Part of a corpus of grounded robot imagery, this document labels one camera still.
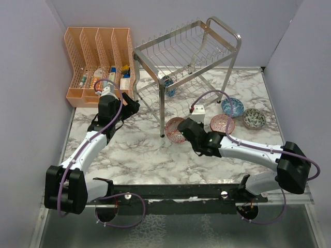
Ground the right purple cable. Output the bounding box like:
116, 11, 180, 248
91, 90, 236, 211
191, 90, 321, 224

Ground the stainless steel dish rack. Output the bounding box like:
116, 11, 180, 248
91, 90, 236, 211
133, 17, 242, 137

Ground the blue triangle pattern bowl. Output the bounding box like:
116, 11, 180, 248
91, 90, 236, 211
163, 75, 176, 97

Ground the orange plastic file organizer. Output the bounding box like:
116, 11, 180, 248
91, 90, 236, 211
64, 27, 136, 107

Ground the red diamond pattern bowl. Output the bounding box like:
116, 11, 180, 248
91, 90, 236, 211
165, 117, 186, 143

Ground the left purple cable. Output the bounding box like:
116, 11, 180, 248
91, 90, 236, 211
57, 79, 146, 228

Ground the white glue tube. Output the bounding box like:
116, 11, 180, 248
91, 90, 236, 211
79, 73, 87, 88

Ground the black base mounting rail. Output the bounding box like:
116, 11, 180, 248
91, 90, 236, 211
51, 178, 269, 215

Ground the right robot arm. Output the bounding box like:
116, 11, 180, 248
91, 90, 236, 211
177, 118, 311, 202

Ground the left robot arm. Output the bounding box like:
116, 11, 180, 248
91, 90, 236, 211
44, 92, 140, 217

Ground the blue floral bowl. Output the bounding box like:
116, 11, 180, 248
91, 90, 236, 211
221, 98, 245, 118

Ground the pink dotted pattern bowl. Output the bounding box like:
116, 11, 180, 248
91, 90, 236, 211
209, 114, 235, 134

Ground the green white box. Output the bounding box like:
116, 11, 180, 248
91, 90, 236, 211
108, 66, 116, 82

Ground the purple cable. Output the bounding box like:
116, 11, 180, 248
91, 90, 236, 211
191, 90, 321, 224
57, 79, 146, 228

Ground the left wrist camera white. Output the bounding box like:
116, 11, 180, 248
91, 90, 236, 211
96, 84, 117, 98

